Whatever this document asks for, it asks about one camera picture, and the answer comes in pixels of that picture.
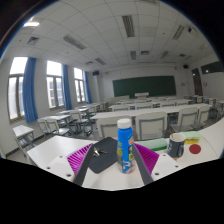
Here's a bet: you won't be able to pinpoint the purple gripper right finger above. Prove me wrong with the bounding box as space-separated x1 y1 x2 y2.
133 143 159 185

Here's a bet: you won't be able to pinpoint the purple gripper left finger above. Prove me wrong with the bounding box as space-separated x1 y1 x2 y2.
67 144 93 186

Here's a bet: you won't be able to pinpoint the green cloth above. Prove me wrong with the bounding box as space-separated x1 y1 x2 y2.
135 138 168 152

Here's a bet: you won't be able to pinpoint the metal keys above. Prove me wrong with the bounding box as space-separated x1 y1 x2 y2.
93 147 107 157

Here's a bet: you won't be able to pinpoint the blue bottle white cap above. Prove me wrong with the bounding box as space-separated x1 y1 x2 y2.
117 118 135 174

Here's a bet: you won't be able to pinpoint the dark blue mug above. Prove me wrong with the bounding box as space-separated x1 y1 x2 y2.
167 133 185 159

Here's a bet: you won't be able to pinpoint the white chair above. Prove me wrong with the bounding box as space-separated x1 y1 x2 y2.
197 105 210 129
135 112 167 140
96 116 124 138
170 107 198 133

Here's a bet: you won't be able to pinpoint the white chair centre left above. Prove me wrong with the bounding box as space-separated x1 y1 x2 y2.
96 116 124 138

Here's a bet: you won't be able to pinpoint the red round coaster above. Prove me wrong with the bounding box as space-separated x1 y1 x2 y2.
189 144 201 154

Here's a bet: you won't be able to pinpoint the long white desk row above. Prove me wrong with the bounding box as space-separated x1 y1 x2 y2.
91 103 211 120

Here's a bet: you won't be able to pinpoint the yellow green sponge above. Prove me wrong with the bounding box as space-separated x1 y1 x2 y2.
183 131 200 144

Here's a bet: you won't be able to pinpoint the small white desk left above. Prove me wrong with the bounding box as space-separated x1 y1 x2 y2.
13 125 35 154

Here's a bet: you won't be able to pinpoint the blue curtain far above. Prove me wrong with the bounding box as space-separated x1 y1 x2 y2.
84 71 92 104

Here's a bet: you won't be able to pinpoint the blue curtain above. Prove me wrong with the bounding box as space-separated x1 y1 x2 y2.
23 58 38 123
84 71 92 104
62 64 72 110

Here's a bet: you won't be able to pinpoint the blue curtain middle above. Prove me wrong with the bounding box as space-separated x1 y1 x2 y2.
62 64 72 110

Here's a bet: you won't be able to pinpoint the white chair far right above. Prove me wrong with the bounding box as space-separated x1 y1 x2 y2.
197 105 210 129

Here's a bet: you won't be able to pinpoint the green chalkboard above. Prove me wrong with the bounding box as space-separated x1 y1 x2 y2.
113 76 176 98

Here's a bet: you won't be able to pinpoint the blue curtain left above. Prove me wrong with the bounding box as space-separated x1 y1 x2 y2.
23 58 38 123

